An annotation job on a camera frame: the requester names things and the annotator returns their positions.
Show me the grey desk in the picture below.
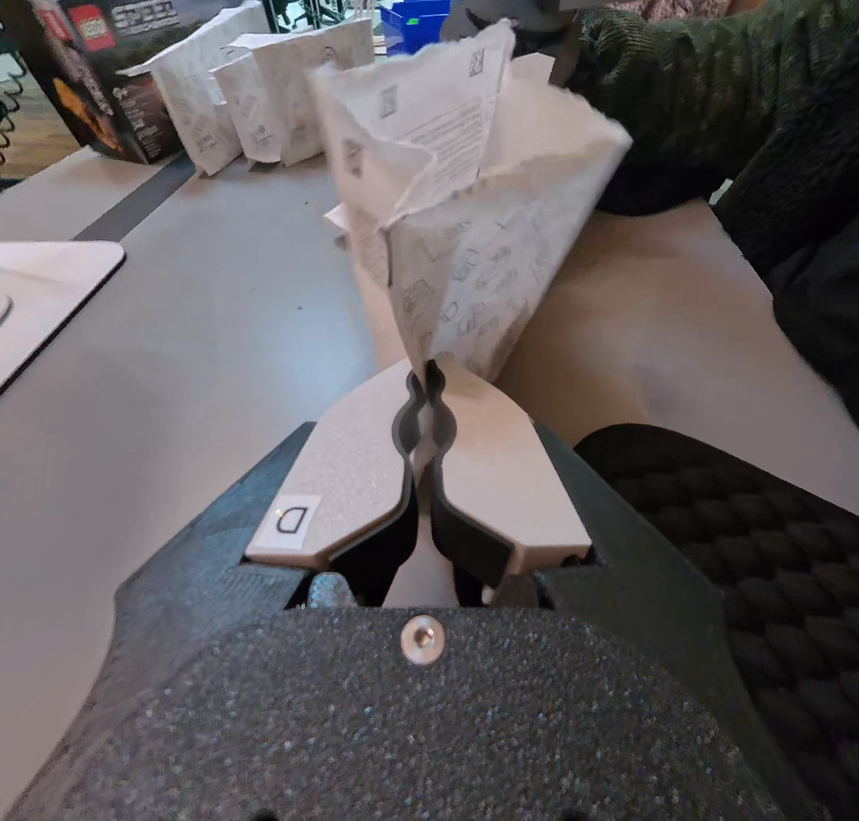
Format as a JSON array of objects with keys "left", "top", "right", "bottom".
[{"left": 0, "top": 130, "right": 859, "bottom": 808}]

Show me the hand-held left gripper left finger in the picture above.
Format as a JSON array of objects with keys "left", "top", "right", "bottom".
[{"left": 243, "top": 357, "right": 427, "bottom": 608}]

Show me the person's right forearm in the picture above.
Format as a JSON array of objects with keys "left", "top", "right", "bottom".
[{"left": 567, "top": 0, "right": 859, "bottom": 218}]

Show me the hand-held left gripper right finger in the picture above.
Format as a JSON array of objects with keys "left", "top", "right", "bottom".
[{"left": 427, "top": 357, "right": 594, "bottom": 594}]

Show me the torn white paper bag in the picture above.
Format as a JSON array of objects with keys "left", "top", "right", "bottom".
[{"left": 309, "top": 19, "right": 635, "bottom": 387}]

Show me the black printed toy box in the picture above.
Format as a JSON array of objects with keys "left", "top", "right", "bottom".
[{"left": 0, "top": 0, "right": 255, "bottom": 166}]

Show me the white board with black edge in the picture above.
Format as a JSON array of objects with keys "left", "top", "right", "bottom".
[{"left": 0, "top": 240, "right": 127, "bottom": 396}]

